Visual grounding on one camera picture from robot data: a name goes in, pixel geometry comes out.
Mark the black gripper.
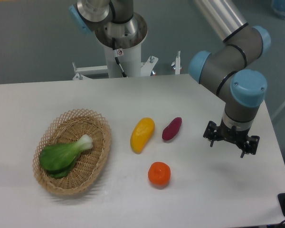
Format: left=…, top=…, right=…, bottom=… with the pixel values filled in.
left=203, top=121, right=260, bottom=158

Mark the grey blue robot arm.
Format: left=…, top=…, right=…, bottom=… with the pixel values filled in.
left=69, top=0, right=271, bottom=155

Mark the purple toy sweet potato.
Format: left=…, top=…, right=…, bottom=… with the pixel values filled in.
left=162, top=117, right=182, bottom=141

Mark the orange toy fruit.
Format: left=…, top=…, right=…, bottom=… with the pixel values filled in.
left=148, top=161, right=171, bottom=186

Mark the yellow toy mango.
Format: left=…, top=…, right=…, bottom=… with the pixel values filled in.
left=130, top=117, right=155, bottom=154

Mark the woven wicker basket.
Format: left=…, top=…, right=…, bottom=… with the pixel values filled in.
left=32, top=109, right=111, bottom=196

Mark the green toy bok choy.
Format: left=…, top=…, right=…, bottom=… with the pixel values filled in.
left=39, top=134, right=93, bottom=179

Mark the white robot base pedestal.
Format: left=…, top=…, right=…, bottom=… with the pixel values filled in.
left=73, top=13, right=158, bottom=80

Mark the black cable on pedestal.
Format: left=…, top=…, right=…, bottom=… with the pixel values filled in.
left=112, top=37, right=128, bottom=78

